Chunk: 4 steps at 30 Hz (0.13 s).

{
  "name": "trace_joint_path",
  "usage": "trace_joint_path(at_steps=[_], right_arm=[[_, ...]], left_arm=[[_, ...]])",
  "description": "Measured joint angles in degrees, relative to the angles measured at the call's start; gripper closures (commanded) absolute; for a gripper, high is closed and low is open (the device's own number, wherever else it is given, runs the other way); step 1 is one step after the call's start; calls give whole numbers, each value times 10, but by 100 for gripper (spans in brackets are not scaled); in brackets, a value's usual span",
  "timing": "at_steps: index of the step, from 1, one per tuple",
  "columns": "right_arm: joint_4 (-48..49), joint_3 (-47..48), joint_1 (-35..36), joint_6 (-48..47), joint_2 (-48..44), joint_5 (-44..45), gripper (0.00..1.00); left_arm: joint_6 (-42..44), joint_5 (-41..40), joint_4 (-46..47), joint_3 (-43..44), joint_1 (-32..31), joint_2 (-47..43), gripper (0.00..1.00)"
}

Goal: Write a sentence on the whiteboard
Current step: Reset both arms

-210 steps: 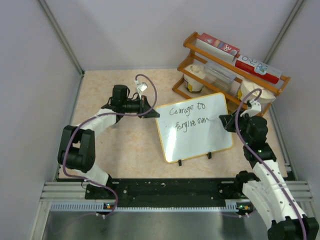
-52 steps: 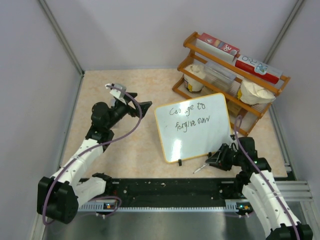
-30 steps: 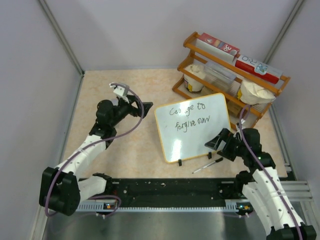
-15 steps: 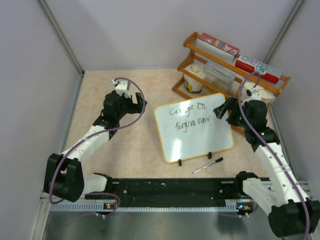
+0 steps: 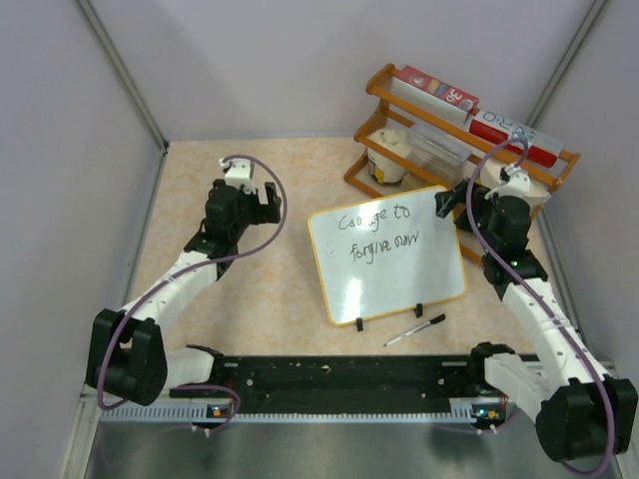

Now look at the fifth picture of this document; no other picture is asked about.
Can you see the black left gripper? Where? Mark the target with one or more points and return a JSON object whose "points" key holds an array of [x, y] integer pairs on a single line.
{"points": [[264, 214]]}

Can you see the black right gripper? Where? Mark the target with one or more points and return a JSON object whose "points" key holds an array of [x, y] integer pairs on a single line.
{"points": [[445, 200]]}

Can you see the yellow framed whiteboard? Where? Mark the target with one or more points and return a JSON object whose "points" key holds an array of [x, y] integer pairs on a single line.
{"points": [[386, 256]]}

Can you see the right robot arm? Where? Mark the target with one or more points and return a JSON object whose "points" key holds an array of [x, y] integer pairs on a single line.
{"points": [[579, 410]]}

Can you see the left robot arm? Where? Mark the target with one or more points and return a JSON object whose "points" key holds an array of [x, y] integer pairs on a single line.
{"points": [[128, 357]]}

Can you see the clear plastic box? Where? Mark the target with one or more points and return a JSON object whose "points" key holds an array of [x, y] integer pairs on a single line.
{"points": [[432, 150]]}

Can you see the white paper bag right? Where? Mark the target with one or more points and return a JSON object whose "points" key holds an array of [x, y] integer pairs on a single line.
{"points": [[537, 195]]}

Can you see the orange wooden shelf rack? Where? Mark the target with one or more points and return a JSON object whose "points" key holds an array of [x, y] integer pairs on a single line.
{"points": [[384, 168]]}

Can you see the red white wrap box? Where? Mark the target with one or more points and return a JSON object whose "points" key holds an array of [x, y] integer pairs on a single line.
{"points": [[516, 137]]}

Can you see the red foil box upper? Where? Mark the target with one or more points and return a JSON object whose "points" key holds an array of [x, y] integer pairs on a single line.
{"points": [[434, 96]]}

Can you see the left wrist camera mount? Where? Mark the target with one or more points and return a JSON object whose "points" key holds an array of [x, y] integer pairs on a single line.
{"points": [[239, 174]]}

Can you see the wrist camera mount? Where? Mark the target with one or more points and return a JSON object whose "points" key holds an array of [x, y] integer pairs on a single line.
{"points": [[508, 182], [239, 174]]}

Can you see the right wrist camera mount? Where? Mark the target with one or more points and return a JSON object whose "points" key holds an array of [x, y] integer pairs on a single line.
{"points": [[508, 182]]}

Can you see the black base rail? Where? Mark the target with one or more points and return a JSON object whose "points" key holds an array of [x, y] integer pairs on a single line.
{"points": [[348, 384]]}

